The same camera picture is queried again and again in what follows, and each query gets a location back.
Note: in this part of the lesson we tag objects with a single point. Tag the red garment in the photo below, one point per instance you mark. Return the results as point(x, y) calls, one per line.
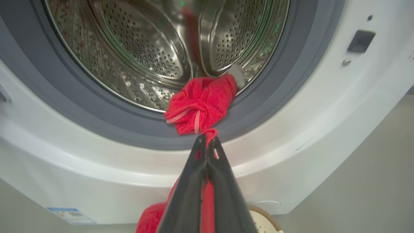
point(200, 100)

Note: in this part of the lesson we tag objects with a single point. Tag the blue energy label sticker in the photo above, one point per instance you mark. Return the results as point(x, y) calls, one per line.
point(71, 215)

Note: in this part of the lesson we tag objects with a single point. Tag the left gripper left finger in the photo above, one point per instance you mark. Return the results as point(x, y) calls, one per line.
point(184, 200)

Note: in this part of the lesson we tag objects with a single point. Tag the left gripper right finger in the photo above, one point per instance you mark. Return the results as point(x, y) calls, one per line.
point(229, 204)

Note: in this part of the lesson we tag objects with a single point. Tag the cream perforated laundry basket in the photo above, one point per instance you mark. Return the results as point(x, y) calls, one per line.
point(263, 221)

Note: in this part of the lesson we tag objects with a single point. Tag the steel washing machine drum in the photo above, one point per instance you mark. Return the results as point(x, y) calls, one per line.
point(139, 48)

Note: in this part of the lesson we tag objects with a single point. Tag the white washing machine body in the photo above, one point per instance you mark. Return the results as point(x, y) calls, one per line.
point(323, 136)

